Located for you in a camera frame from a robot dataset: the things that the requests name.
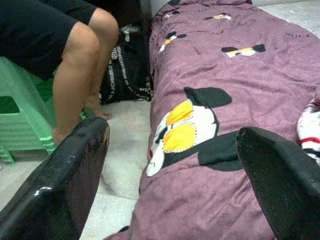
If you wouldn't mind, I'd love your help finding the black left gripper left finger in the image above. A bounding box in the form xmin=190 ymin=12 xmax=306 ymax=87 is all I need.
xmin=0 ymin=116 xmax=111 ymax=240

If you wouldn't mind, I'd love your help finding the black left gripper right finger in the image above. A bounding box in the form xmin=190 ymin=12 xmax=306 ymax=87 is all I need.
xmin=236 ymin=126 xmax=320 ymax=240

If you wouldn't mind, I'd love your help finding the green plastic stool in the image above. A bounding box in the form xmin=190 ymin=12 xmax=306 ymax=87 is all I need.
xmin=0 ymin=56 xmax=95 ymax=166

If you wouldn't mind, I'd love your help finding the person in black clothes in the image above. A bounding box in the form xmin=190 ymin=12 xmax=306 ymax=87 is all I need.
xmin=0 ymin=0 xmax=120 ymax=145

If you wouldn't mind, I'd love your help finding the purple cartoon mouse quilt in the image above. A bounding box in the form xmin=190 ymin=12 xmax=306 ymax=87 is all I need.
xmin=104 ymin=0 xmax=320 ymax=240

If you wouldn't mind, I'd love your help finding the black bag white lettering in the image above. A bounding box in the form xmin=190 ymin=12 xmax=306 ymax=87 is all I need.
xmin=99 ymin=23 xmax=155 ymax=105

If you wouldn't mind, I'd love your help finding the grey quilted mattress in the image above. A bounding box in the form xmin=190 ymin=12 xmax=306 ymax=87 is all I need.
xmin=252 ymin=0 xmax=320 ymax=33

